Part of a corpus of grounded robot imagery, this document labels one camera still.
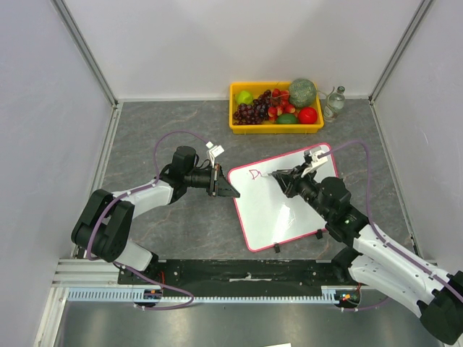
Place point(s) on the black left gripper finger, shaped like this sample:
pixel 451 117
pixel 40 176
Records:
pixel 227 191
pixel 223 181

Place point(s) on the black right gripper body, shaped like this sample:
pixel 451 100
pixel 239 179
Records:
pixel 294 179

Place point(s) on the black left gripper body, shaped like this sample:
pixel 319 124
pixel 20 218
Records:
pixel 213 180

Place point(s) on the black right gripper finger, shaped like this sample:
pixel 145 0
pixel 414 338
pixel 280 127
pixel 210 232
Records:
pixel 285 182
pixel 286 172

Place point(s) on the pink framed whiteboard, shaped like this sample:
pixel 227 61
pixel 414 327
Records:
pixel 266 215

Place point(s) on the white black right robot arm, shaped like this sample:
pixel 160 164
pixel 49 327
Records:
pixel 434 295

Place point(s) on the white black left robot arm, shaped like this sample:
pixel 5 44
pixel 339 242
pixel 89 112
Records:
pixel 105 222

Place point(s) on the yellow plastic fruit bin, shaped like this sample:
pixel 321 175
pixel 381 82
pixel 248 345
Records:
pixel 257 88

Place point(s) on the green avocado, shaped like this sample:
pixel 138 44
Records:
pixel 287 118

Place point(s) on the red tomato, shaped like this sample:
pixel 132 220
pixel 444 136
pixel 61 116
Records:
pixel 307 115

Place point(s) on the dark purple grape bunch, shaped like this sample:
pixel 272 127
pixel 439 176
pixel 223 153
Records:
pixel 255 113

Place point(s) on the green netted melon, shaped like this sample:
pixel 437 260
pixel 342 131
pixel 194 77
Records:
pixel 302 93

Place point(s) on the green apple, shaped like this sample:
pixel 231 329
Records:
pixel 244 97

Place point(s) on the clear glass bottle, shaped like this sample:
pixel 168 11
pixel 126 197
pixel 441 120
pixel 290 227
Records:
pixel 334 103

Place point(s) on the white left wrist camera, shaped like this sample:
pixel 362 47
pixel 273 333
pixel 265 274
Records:
pixel 213 151

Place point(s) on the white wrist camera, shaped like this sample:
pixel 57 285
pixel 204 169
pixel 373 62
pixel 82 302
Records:
pixel 213 151
pixel 314 159

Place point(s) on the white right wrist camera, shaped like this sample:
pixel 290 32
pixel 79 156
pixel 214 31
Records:
pixel 314 159

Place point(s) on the left aluminium frame post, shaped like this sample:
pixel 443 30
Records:
pixel 84 49

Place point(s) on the aluminium frame post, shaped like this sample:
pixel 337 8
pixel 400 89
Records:
pixel 404 42
pixel 84 49

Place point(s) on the right aluminium frame post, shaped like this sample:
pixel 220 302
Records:
pixel 404 42

